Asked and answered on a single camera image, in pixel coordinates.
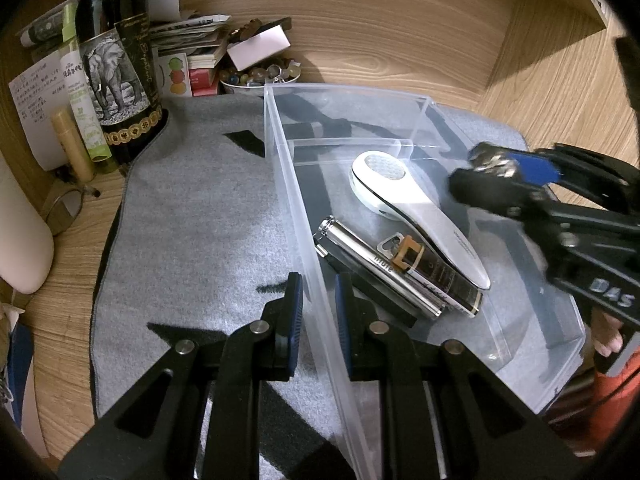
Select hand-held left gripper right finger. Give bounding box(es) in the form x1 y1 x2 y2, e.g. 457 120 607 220
334 271 586 480

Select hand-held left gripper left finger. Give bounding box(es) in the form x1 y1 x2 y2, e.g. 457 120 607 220
59 271 305 480

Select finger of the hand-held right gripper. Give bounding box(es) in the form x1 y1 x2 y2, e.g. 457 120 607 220
515 144 640 211
500 187 640 242

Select black studded hair clip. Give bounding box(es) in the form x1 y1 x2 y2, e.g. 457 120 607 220
448 141 531 218

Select silver metal flashlight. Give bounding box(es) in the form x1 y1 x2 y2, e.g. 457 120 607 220
314 215 446 318

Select small silver keychain tool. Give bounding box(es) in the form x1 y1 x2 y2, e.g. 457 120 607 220
377 232 406 256

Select clear plastic storage box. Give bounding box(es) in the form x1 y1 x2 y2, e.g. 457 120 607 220
263 82 586 480

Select black gold cylindrical lighter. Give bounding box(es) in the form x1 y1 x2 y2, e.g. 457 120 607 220
392 235 483 318

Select white handheld massager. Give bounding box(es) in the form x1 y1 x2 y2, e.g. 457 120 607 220
349 151 492 291

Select person's right hand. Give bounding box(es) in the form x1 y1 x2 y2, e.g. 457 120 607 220
592 310 626 358

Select grey mat with black print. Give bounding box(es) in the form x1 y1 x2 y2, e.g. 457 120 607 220
92 92 576 480

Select bowl of small stones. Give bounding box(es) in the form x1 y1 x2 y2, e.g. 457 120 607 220
219 60 302 97

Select white fruit print carton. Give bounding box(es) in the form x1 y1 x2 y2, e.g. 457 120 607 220
159 53 193 97

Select white card box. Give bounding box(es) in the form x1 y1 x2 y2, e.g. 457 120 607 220
227 25 291 72

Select beige slim tube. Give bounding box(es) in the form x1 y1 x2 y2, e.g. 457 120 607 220
51 109 96 183

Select beige rounded cylinder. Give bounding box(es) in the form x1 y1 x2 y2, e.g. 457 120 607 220
0 152 55 295

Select blue white fabric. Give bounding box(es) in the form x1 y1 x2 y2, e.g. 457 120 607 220
0 305 31 426

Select stack of books and papers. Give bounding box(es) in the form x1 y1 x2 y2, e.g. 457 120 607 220
147 12 233 98

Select green white tube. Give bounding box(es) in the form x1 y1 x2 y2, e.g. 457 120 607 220
60 4 117 163

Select dark wine bottle elephant label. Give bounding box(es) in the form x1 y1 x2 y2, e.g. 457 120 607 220
75 0 168 165

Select white handwritten note paper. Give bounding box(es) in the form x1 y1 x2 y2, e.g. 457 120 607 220
9 57 71 171

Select rolled newspaper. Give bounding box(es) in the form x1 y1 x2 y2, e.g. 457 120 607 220
20 2 81 51

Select wire frame eyeglasses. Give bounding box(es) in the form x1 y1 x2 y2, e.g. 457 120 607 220
42 185 101 236

